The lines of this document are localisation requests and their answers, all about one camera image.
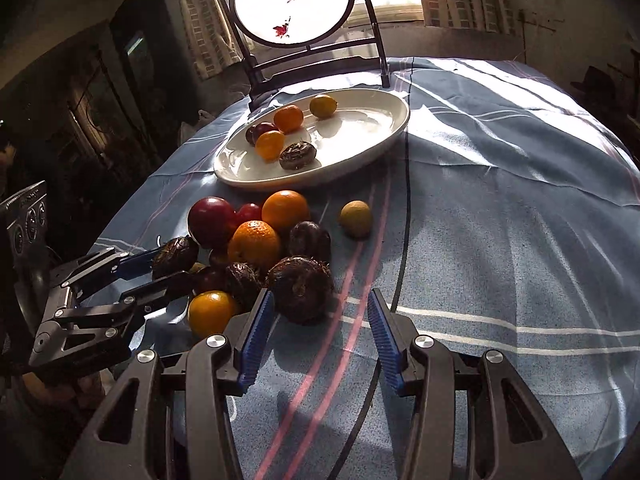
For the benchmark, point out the dark red plum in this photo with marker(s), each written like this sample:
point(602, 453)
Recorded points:
point(261, 131)
point(210, 280)
point(218, 258)

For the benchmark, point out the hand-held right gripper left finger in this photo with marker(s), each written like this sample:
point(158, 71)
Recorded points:
point(257, 340)

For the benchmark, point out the large dark water chestnut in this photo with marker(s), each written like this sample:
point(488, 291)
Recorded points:
point(300, 290)

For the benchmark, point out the yellow lemon on plate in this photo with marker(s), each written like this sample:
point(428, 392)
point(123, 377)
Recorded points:
point(323, 106)

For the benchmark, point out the dark hat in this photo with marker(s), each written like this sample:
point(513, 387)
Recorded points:
point(595, 81)

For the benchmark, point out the metal chair with round panel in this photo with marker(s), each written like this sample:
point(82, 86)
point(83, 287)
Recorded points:
point(295, 0)

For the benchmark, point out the blue striped tablecloth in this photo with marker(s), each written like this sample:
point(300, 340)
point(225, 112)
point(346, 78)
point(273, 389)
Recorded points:
point(475, 260)

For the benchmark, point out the dark purple passion fruit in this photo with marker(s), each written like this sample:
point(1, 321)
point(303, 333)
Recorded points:
point(309, 241)

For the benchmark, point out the smooth orange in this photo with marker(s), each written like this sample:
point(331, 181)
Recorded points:
point(286, 209)

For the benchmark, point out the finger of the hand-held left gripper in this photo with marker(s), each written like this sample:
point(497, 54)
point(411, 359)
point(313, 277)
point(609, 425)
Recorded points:
point(150, 292)
point(135, 262)

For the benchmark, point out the yellow-orange orange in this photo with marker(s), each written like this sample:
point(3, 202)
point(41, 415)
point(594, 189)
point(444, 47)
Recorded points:
point(212, 313)

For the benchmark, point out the white oval plate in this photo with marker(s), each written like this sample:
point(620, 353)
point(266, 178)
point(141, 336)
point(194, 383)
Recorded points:
point(360, 125)

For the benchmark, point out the large red plum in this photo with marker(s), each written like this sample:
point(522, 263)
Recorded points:
point(211, 221)

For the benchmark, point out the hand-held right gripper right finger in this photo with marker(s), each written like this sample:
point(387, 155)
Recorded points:
point(382, 345)

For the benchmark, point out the orange kumquat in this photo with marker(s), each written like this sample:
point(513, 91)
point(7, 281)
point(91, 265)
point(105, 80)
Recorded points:
point(270, 146)
point(288, 118)

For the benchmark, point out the small red plum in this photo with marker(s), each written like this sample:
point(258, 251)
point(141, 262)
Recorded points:
point(248, 212)

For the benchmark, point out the dark wooden cabinet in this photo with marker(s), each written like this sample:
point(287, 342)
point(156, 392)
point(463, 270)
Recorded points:
point(125, 85)

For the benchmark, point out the bumpy orange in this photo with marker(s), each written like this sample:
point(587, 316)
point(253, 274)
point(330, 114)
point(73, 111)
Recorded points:
point(254, 245)

